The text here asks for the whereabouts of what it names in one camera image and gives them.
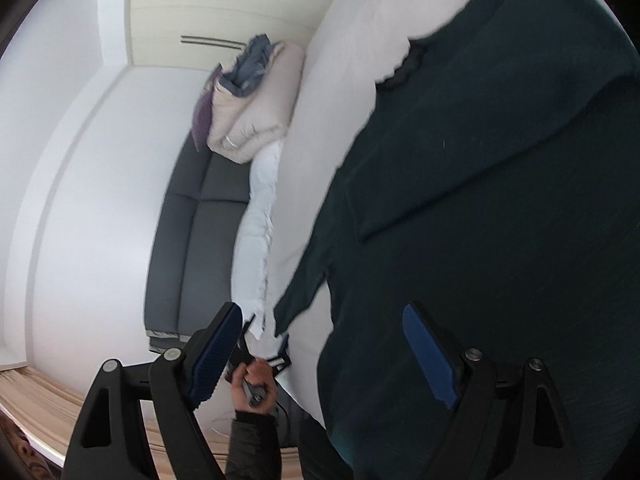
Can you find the white pillow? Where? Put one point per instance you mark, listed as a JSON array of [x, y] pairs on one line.
[[255, 240]]

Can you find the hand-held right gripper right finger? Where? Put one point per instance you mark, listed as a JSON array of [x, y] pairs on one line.
[[430, 355]]

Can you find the person's left hand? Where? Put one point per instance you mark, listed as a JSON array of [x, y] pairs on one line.
[[257, 375]]

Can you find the grey padded headboard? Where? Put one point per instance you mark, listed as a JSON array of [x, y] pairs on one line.
[[190, 260]]

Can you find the folded beige duvet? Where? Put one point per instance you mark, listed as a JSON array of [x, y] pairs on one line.
[[260, 110]]

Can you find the person's left forearm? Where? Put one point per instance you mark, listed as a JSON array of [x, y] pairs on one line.
[[252, 445]]

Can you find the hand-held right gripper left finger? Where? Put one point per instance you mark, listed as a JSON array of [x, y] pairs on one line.
[[216, 355]]

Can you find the white bed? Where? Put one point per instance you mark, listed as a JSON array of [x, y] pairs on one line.
[[340, 85]]

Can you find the purple cushion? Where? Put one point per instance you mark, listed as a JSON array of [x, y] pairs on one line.
[[202, 120]]

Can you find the person's dark clothing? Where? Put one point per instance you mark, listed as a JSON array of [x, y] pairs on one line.
[[307, 450]]

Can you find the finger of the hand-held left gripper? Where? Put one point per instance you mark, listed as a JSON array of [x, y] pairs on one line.
[[283, 356]]

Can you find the dark green sweater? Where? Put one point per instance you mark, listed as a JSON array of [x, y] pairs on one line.
[[475, 185]]

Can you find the blue-grey cloth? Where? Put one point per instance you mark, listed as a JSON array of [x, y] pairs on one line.
[[250, 67]]

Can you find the cream wardrobe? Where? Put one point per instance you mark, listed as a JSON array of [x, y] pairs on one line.
[[165, 15]]

